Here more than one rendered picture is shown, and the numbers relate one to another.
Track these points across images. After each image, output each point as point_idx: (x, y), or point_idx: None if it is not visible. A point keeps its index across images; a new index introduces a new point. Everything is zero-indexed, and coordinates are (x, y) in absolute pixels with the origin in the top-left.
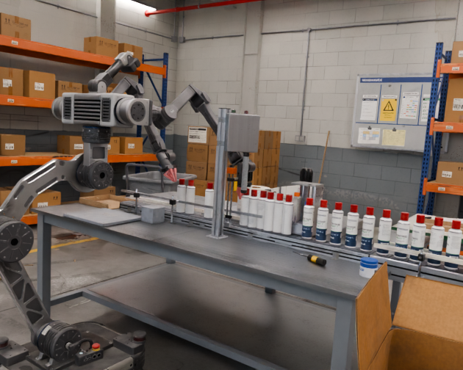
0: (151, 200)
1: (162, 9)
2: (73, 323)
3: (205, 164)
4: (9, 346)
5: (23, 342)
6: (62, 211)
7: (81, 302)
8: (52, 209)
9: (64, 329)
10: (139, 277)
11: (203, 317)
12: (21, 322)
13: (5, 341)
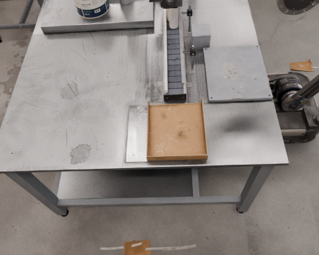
0: (166, 58)
1: None
2: (207, 209)
3: None
4: (314, 118)
5: (263, 206)
6: (260, 122)
7: (170, 248)
8: (265, 139)
9: (292, 75)
10: (124, 187)
11: None
12: (247, 249)
13: None
